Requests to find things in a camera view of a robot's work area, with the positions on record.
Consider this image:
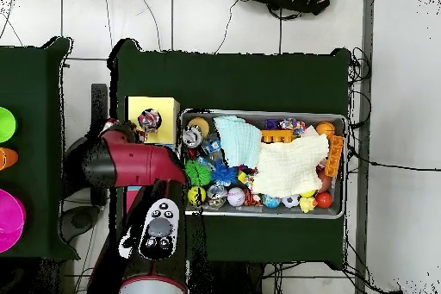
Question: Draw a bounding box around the wooden three-hole box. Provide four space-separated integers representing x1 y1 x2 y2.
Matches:
122 96 181 212

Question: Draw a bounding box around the silver mesh bin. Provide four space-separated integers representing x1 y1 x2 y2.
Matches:
177 107 348 220

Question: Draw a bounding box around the mint green muslin cloth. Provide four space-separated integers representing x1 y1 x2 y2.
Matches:
212 115 263 170

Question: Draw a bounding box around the blue spiky ball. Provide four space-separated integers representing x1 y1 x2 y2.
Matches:
210 161 239 187

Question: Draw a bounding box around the crushed drink can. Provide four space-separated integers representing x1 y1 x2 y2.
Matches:
181 123 204 148

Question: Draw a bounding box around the green spiky ball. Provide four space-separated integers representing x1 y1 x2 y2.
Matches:
184 159 214 187

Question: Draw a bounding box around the white baseball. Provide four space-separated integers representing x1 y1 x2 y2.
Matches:
227 186 247 208

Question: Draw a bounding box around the orange plastic toy block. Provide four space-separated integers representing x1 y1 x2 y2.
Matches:
259 128 296 144

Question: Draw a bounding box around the yellow ball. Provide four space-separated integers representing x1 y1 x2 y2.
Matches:
186 185 208 206

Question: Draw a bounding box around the dark green table cloth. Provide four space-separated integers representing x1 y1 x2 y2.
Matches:
107 37 353 268

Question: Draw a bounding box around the cream muslin cloth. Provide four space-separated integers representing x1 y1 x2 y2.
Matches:
251 133 331 199

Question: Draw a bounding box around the yellow rubber duck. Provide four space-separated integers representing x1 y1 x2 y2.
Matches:
297 195 319 215

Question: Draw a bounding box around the orange toy basketball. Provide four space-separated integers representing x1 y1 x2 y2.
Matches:
315 121 337 139

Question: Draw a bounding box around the orange plastic grid tray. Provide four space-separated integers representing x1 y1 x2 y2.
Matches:
323 134 345 178

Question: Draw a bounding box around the red-orange ball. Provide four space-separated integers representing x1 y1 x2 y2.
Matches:
314 191 332 210

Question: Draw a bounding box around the green-clothed side table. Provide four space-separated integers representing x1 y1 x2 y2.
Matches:
0 35 81 262

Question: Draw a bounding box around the orange plastic cup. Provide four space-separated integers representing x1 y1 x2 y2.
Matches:
0 147 20 172

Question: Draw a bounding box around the magenta plastic bowl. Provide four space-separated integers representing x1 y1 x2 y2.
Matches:
0 188 28 254

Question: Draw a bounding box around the black power cable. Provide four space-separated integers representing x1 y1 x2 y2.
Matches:
347 145 441 173

